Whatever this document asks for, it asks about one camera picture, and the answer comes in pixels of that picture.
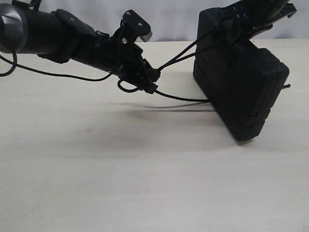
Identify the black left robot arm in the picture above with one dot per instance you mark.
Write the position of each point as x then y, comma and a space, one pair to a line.
59, 36

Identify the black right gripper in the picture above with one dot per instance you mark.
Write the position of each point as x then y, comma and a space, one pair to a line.
245, 19

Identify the white backdrop curtain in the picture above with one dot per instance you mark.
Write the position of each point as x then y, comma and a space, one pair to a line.
171, 20

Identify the black plastic carry case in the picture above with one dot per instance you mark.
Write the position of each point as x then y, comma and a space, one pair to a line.
241, 81

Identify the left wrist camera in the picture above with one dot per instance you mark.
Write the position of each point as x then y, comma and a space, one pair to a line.
133, 27

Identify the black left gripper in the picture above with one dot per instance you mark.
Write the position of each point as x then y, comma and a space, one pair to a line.
125, 60

